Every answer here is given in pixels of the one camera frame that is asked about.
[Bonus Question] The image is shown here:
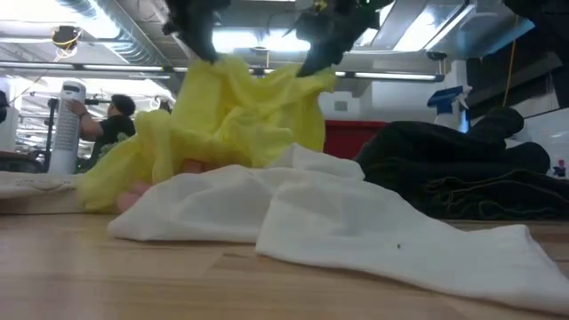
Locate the yellow-green shirt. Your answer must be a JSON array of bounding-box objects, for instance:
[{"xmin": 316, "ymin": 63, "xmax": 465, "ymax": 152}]
[{"xmin": 77, "ymin": 55, "xmax": 339, "ymax": 212}]

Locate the white Houston tote bag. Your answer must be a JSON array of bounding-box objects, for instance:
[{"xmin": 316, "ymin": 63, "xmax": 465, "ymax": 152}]
[{"xmin": 0, "ymin": 171, "xmax": 85, "ymax": 214}]

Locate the red plastic laundry basket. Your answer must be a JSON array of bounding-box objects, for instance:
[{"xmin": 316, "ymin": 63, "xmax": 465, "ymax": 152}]
[{"xmin": 323, "ymin": 119, "xmax": 390, "ymax": 161}]

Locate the white tower fan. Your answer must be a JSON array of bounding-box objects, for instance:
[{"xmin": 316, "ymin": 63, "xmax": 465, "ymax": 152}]
[{"xmin": 47, "ymin": 79, "xmax": 88, "ymax": 175}]

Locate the yellow cable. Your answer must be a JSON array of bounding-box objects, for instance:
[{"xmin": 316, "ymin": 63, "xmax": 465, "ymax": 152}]
[{"xmin": 501, "ymin": 38, "xmax": 517, "ymax": 108}]

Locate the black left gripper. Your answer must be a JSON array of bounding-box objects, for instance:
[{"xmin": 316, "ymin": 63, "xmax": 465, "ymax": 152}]
[{"xmin": 162, "ymin": 0, "xmax": 232, "ymax": 63}]

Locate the long ceiling light bar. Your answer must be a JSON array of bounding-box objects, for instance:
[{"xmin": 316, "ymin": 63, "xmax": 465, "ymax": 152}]
[{"xmin": 0, "ymin": 60, "xmax": 445, "ymax": 84}]

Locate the white garment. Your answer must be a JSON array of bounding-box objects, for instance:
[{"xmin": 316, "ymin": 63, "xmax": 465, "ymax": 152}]
[{"xmin": 108, "ymin": 142, "xmax": 569, "ymax": 315}]

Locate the ceiling cable reel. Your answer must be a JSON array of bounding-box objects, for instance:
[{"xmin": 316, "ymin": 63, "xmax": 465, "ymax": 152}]
[{"xmin": 51, "ymin": 25, "xmax": 84, "ymax": 51}]

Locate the person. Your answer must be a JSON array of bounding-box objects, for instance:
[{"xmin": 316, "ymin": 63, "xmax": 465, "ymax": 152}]
[{"xmin": 68, "ymin": 93, "xmax": 137, "ymax": 164}]

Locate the black garment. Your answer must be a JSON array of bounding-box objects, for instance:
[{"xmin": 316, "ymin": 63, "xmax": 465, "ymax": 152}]
[{"xmin": 355, "ymin": 106, "xmax": 552, "ymax": 179}]

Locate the black pole stand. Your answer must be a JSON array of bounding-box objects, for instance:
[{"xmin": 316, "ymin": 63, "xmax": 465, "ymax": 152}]
[{"xmin": 43, "ymin": 97, "xmax": 61, "ymax": 172}]

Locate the blue spray bottle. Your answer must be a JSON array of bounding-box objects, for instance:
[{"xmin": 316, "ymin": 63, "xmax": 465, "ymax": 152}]
[{"xmin": 426, "ymin": 85, "xmax": 473, "ymax": 134}]

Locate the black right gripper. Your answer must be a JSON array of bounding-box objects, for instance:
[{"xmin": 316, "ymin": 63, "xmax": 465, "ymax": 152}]
[{"xmin": 295, "ymin": 0, "xmax": 392, "ymax": 77}]

